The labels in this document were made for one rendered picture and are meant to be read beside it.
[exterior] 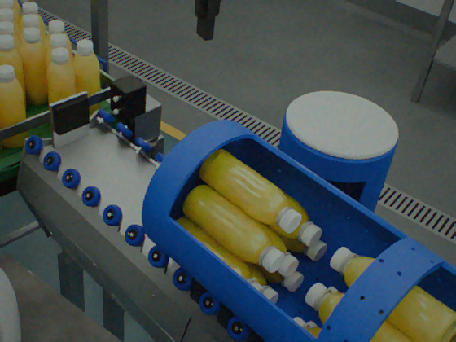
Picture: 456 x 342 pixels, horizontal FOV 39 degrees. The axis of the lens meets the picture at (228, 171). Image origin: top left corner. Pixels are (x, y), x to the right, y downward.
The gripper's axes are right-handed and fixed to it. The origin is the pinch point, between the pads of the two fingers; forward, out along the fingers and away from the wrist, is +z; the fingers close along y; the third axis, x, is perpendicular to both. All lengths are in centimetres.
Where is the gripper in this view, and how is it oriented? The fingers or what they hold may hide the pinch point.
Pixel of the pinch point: (206, 16)
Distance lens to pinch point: 105.8
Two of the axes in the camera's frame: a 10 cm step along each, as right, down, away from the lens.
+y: 8.5, -2.5, 4.6
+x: -5.1, -5.8, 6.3
